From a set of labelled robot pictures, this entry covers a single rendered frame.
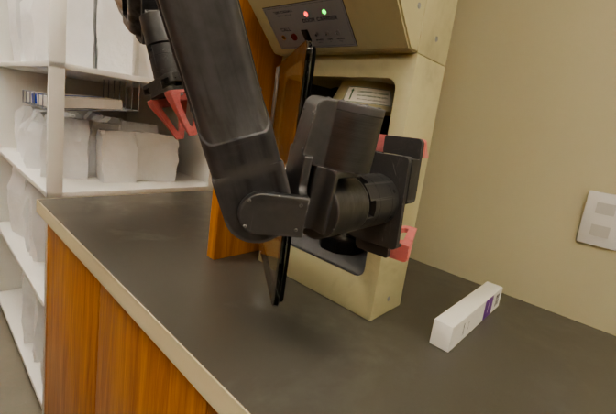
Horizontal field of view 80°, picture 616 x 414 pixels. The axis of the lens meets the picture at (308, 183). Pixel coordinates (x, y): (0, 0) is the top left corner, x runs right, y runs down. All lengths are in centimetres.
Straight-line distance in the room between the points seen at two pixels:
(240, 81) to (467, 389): 52
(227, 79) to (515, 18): 88
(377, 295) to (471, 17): 75
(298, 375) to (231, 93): 40
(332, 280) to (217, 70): 54
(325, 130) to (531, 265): 80
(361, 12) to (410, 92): 15
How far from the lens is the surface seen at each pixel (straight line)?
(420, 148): 41
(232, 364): 57
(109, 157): 170
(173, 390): 73
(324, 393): 54
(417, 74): 65
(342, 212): 32
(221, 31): 28
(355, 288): 72
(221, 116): 28
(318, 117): 31
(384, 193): 38
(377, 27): 63
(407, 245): 44
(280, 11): 74
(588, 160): 99
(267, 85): 88
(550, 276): 103
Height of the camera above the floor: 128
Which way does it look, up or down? 10 degrees down
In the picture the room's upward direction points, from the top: 8 degrees clockwise
